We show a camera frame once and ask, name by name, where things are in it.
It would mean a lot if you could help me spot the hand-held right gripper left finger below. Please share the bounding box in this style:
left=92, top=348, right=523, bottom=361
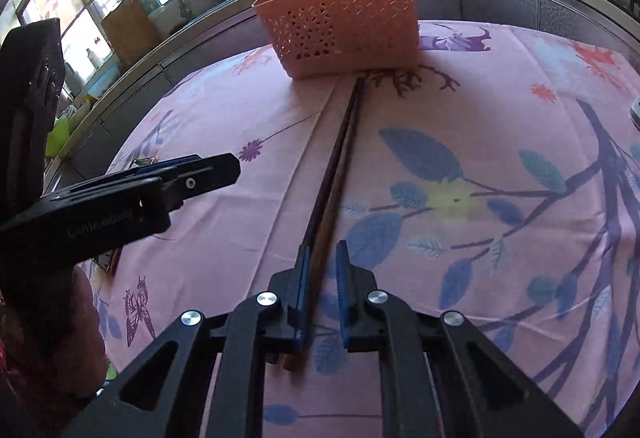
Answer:
left=62, top=243, right=312, bottom=438

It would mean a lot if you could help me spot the orange plastic utensil basket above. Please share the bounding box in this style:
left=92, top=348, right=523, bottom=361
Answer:
left=251, top=0, right=421, bottom=80

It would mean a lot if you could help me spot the blue plastic container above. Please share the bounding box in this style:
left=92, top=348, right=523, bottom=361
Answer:
left=94, top=57, right=124, bottom=90

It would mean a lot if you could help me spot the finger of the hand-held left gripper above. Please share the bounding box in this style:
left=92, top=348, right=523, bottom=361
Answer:
left=131, top=152, right=242, bottom=215

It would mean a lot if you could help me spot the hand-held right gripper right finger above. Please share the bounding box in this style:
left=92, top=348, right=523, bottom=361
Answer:
left=336, top=240, right=586, bottom=438

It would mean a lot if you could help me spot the dark single chopstick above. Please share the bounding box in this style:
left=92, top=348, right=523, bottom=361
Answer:
left=280, top=77, right=362, bottom=372

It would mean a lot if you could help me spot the wooden cutting board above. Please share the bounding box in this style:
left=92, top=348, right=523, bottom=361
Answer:
left=101, top=0, right=161, bottom=67

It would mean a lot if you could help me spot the green plastic item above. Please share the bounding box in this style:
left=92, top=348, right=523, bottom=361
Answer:
left=46, top=117, right=77, bottom=158

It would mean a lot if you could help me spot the pink floral tablecloth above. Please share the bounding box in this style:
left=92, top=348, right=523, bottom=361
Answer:
left=80, top=20, right=640, bottom=438

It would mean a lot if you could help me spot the brown single chopstick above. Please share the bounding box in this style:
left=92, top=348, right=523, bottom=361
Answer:
left=300, top=79, right=367, bottom=369

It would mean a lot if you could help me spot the person's left hand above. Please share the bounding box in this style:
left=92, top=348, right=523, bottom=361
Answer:
left=0, top=263, right=109, bottom=401

